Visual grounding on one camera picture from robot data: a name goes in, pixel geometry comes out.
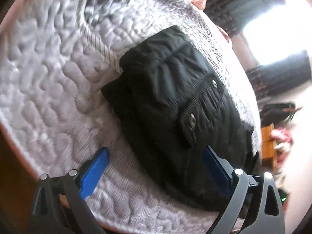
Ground grey quilted bedspread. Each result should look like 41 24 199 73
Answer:
1 0 261 233

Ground black pants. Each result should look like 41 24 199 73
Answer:
102 26 259 211

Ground dark window curtain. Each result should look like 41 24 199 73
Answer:
204 0 285 37

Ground black clothes on coat rack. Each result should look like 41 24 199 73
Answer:
259 102 302 127

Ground orange wooden cabinet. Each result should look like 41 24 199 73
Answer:
261 123 277 174

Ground right dark curtain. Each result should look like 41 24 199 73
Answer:
246 50 311 100

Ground pink clothes pile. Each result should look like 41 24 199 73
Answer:
270 127 294 154

